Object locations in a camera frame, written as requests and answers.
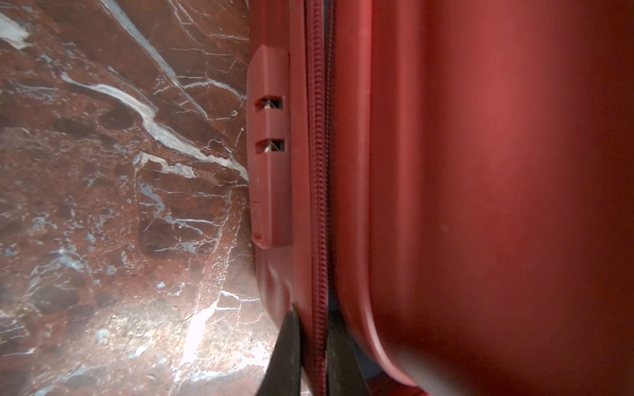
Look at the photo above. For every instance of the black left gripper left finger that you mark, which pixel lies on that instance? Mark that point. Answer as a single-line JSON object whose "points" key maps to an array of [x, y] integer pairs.
{"points": [[283, 374]]}

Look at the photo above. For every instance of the red hard-shell suitcase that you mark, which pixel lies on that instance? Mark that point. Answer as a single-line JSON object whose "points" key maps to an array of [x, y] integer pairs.
{"points": [[456, 179]]}

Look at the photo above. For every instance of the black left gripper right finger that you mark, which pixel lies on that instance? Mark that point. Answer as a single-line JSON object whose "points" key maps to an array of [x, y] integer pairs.
{"points": [[345, 377]]}

